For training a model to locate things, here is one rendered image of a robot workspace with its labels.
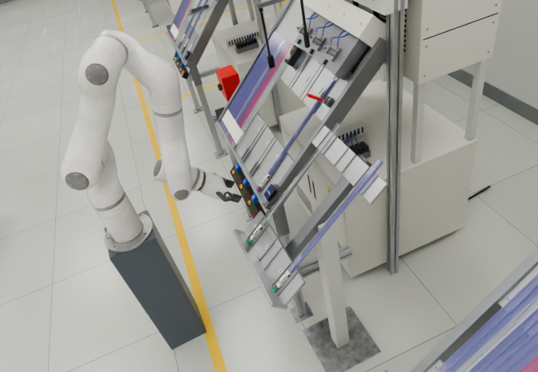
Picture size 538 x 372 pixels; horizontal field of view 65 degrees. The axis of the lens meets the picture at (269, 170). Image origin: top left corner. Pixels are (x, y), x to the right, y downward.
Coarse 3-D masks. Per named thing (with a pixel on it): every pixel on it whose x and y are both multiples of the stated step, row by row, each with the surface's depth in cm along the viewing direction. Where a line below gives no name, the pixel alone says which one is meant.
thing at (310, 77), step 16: (288, 16) 185; (288, 32) 181; (304, 64) 164; (288, 80) 170; (304, 80) 161; (320, 80) 153; (336, 80) 146; (304, 96) 158; (336, 96) 144; (320, 112) 148
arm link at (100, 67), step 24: (96, 48) 110; (120, 48) 116; (96, 72) 108; (120, 72) 115; (96, 96) 117; (96, 120) 124; (72, 144) 128; (96, 144) 129; (72, 168) 128; (96, 168) 131
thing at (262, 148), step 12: (252, 132) 181; (264, 132) 173; (240, 144) 186; (252, 144) 178; (264, 144) 171; (276, 144) 164; (240, 156) 183; (252, 156) 175; (264, 156) 168; (276, 156) 162; (288, 156) 156; (252, 168) 171; (264, 168) 166; (276, 168) 159; (288, 168) 153; (276, 180) 157; (264, 192) 161
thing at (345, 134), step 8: (216, 112) 210; (344, 128) 194; (352, 128) 193; (360, 128) 193; (344, 136) 192; (352, 136) 194; (352, 144) 186; (360, 144) 181; (360, 152) 179; (368, 152) 180; (280, 208) 152; (248, 216) 255; (280, 216) 155; (280, 224) 157; (280, 232) 159; (288, 232) 161; (344, 248) 185; (344, 256) 185; (304, 264) 182; (312, 264) 183; (304, 272) 180; (312, 272) 182; (296, 312) 200; (296, 320) 197
